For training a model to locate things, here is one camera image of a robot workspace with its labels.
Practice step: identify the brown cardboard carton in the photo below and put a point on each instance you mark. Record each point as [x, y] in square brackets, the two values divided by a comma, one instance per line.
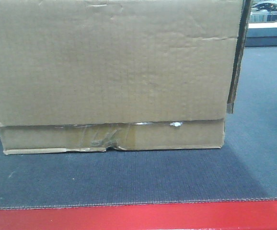
[93, 75]

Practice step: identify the dark grey conveyor belt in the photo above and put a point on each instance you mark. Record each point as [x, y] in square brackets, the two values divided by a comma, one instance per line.
[245, 168]

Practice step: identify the red conveyor edge frame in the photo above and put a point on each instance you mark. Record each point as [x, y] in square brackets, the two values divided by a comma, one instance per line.
[237, 215]

